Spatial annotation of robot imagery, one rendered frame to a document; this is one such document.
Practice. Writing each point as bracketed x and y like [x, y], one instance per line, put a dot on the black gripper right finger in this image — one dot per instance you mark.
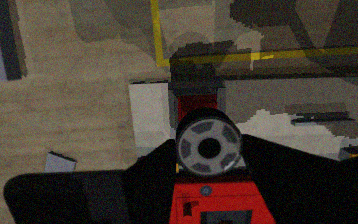
[302, 188]

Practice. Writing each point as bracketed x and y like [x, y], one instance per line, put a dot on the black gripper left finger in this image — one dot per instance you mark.
[140, 194]

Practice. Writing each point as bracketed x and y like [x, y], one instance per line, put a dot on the yellow rectangular outline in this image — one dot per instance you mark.
[234, 57]

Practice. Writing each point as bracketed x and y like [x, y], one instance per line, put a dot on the black and grey wheel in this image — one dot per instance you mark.
[198, 125]

